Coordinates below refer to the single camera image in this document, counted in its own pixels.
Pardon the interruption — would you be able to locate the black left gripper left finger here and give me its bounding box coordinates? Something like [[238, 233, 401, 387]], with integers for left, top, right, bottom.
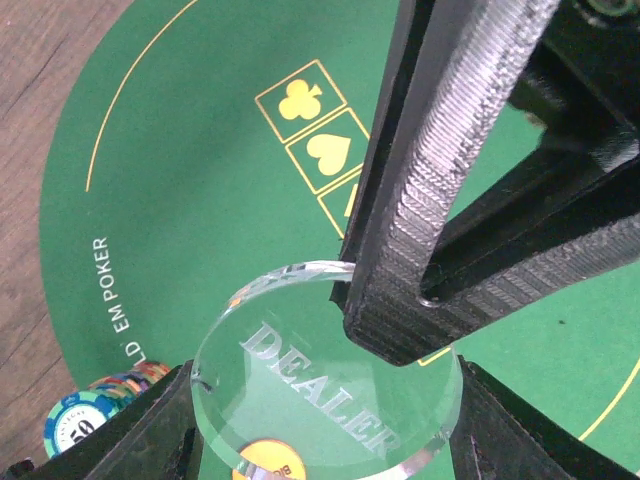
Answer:
[[23, 360, 201, 480]]

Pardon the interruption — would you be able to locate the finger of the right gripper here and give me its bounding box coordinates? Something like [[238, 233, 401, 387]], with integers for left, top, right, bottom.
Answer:
[[419, 149, 639, 350], [332, 1, 558, 366]]

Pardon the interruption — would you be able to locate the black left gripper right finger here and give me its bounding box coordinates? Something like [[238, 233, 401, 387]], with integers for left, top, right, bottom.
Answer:
[[450, 357, 637, 480]]

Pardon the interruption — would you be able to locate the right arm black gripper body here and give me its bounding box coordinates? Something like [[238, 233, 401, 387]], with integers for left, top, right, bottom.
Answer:
[[509, 1, 639, 170]]

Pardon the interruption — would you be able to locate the orange big blind button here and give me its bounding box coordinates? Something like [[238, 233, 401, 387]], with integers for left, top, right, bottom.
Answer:
[[240, 439, 307, 479]]

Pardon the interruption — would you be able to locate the clear acrylic dealer button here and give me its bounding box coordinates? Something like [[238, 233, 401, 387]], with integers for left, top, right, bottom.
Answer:
[[191, 261, 462, 479]]

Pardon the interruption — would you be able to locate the stack of poker chips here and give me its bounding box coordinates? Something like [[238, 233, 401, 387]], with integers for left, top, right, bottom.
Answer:
[[43, 361, 170, 459]]

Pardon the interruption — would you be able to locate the round green poker mat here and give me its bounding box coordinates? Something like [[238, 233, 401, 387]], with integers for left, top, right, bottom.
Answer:
[[40, 1, 639, 475]]

